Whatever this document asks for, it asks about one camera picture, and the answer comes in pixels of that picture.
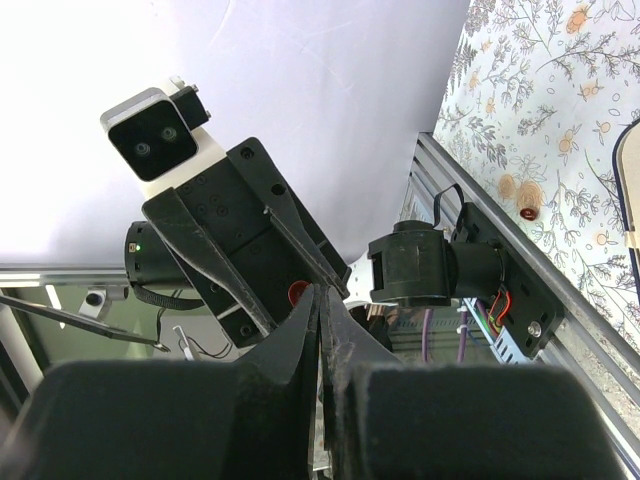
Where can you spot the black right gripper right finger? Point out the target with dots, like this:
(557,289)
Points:
(393,420)

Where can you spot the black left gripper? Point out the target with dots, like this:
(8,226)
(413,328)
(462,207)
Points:
(243,227)

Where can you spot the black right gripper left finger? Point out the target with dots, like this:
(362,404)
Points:
(175,419)

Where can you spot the red stone pendant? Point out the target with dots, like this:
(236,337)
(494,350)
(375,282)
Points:
(296,290)

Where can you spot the cream and navy jewelry box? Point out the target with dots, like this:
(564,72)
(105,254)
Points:
(625,163)

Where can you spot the red bead on table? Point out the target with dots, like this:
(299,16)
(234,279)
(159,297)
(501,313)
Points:
(529,214)

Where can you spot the floral table mat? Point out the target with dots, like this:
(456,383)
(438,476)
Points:
(538,94)

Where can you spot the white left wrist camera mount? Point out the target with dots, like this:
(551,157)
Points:
(160,134)

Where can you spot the aluminium rail frame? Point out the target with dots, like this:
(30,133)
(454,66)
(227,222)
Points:
(549,321)

